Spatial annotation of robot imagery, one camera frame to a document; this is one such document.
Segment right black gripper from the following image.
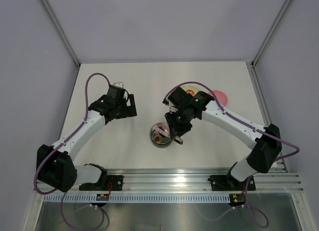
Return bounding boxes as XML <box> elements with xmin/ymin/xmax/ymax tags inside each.
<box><xmin>165</xmin><ymin>107</ymin><xmax>192</xmax><ymax>140</ymax></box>

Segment round steel lunch box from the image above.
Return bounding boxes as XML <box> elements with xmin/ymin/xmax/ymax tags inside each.
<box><xmin>150</xmin><ymin>122</ymin><xmax>172</xmax><ymax>148</ymax></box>

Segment pink steel tongs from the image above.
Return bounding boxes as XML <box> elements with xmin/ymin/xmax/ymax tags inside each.
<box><xmin>155</xmin><ymin>122</ymin><xmax>171</xmax><ymax>138</ymax></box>

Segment small noodle soup cup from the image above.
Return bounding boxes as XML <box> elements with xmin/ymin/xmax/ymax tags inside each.
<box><xmin>153</xmin><ymin>135</ymin><xmax>162</xmax><ymax>143</ymax></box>

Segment cream round plate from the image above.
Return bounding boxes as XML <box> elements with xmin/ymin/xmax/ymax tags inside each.
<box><xmin>180</xmin><ymin>84</ymin><xmax>201</xmax><ymax>95</ymax></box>

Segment pink round lid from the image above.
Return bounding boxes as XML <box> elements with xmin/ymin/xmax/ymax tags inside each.
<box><xmin>208</xmin><ymin>90</ymin><xmax>228</xmax><ymax>106</ymax></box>

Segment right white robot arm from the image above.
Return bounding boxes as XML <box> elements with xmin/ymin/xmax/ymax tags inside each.
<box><xmin>163</xmin><ymin>87</ymin><xmax>282</xmax><ymax>189</ymax></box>

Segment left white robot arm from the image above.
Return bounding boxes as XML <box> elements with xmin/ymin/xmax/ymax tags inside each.
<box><xmin>34</xmin><ymin>85</ymin><xmax>137</xmax><ymax>192</ymax></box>

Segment red shrimp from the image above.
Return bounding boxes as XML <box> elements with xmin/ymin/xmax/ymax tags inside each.
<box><xmin>186</xmin><ymin>90</ymin><xmax>195</xmax><ymax>96</ymax></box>

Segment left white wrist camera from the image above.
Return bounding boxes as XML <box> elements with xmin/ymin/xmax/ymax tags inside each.
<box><xmin>113</xmin><ymin>82</ymin><xmax>124</xmax><ymax>88</ymax></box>

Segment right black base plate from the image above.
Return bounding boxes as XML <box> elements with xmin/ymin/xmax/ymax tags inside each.
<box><xmin>207</xmin><ymin>175</ymin><xmax>256</xmax><ymax>191</ymax></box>

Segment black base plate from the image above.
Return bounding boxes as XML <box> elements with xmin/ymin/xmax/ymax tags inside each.
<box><xmin>79</xmin><ymin>175</ymin><xmax>124</xmax><ymax>191</ymax></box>
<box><xmin>207</xmin><ymin>175</ymin><xmax>256</xmax><ymax>191</ymax></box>

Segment aluminium mounting rail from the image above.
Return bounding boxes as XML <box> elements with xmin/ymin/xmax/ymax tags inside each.
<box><xmin>32</xmin><ymin>168</ymin><xmax>304</xmax><ymax>193</ymax></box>

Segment white slotted cable duct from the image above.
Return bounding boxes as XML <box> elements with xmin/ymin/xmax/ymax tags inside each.
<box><xmin>44</xmin><ymin>193</ymin><xmax>245</xmax><ymax>204</ymax></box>

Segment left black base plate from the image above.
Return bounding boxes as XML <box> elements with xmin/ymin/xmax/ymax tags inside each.
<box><xmin>79</xmin><ymin>175</ymin><xmax>124</xmax><ymax>191</ymax></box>

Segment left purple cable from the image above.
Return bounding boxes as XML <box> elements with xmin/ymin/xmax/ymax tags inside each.
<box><xmin>33</xmin><ymin>72</ymin><xmax>112</xmax><ymax>231</ymax></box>

